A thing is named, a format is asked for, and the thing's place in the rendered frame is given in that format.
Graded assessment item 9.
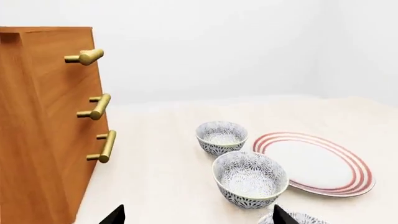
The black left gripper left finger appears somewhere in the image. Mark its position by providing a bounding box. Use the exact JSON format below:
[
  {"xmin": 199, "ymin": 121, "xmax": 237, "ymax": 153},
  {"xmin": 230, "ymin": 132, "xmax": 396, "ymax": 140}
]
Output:
[{"xmin": 98, "ymin": 203, "xmax": 127, "ymax": 224}]

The white plate with red rings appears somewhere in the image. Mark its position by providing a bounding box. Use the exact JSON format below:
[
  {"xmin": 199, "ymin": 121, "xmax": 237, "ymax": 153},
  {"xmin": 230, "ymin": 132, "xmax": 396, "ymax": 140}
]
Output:
[{"xmin": 252, "ymin": 131, "xmax": 376, "ymax": 197}]

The floral patterned black white bowl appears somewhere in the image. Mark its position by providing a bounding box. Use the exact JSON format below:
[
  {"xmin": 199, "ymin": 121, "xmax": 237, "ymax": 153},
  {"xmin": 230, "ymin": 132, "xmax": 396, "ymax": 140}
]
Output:
[
  {"xmin": 195, "ymin": 120, "xmax": 249, "ymax": 157},
  {"xmin": 211, "ymin": 151, "xmax": 290, "ymax": 209},
  {"xmin": 257, "ymin": 211, "xmax": 331, "ymax": 224}
]

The brass drawer handle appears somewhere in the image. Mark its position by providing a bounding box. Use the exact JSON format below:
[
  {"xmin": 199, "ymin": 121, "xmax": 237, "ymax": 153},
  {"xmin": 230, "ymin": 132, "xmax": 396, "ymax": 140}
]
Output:
[
  {"xmin": 86, "ymin": 129, "xmax": 118, "ymax": 164},
  {"xmin": 76, "ymin": 93, "xmax": 112, "ymax": 121},
  {"xmin": 64, "ymin": 48, "xmax": 104, "ymax": 67}
]

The wooden drawer cabinet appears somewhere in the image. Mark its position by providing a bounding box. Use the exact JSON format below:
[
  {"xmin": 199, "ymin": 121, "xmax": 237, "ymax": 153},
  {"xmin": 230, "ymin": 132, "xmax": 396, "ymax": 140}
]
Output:
[{"xmin": 0, "ymin": 26, "xmax": 110, "ymax": 224}]

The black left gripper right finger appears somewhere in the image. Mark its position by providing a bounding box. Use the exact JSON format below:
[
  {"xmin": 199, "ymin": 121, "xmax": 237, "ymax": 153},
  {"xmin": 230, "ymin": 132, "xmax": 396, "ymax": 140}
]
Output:
[{"xmin": 272, "ymin": 203, "xmax": 300, "ymax": 224}]

